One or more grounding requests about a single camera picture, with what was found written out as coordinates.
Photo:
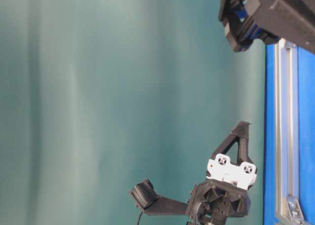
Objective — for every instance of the black gripper white carriages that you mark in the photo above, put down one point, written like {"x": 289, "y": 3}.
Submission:
{"x": 224, "y": 193}

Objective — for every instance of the black gripper teal pads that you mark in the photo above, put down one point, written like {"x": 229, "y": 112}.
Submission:
{"x": 268, "y": 20}

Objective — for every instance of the silver aluminium extrusion frame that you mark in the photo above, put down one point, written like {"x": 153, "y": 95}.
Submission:
{"x": 287, "y": 208}

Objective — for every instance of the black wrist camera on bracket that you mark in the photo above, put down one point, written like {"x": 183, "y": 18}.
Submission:
{"x": 153, "y": 204}

